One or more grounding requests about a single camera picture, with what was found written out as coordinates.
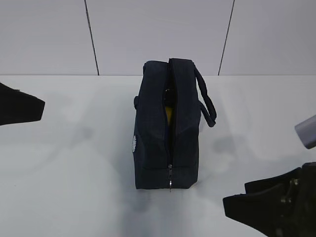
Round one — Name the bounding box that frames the yellow lemon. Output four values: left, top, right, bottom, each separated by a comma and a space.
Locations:
165, 106, 174, 127

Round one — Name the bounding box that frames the metal zipper pull ring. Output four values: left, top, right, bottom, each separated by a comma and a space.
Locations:
167, 163, 173, 193

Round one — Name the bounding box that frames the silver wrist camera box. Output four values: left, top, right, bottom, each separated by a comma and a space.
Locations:
295, 115, 316, 149

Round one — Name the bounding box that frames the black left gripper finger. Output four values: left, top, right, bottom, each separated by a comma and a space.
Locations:
0, 83, 45, 125

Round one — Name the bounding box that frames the dark navy insulated lunch bag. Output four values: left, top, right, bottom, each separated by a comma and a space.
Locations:
132, 58, 217, 190

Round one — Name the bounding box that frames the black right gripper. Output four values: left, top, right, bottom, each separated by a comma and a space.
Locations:
223, 162, 316, 237

